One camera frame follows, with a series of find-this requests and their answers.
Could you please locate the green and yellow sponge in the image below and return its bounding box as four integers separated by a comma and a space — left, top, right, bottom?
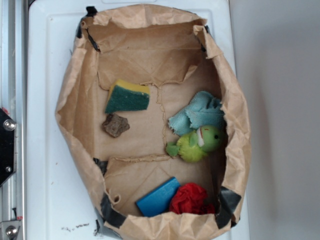
105, 79, 150, 114

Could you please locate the brown paper bag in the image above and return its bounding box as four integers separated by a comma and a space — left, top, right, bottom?
55, 4, 252, 240

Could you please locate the green plush toy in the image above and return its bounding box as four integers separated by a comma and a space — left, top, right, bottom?
165, 125, 226, 163

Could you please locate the light blue cloth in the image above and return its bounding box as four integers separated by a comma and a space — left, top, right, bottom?
168, 91, 226, 136

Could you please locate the brown rock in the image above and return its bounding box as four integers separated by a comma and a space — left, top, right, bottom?
102, 113, 130, 138

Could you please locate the blue rectangular block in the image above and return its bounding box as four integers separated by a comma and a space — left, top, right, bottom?
135, 177, 181, 217

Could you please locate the red crumpled paper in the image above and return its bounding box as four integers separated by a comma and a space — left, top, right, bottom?
169, 182, 216, 215

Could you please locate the black mounting bracket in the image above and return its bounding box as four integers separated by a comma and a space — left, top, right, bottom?
0, 108, 17, 187

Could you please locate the aluminium frame rail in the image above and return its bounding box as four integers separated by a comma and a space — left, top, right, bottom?
0, 0, 29, 240

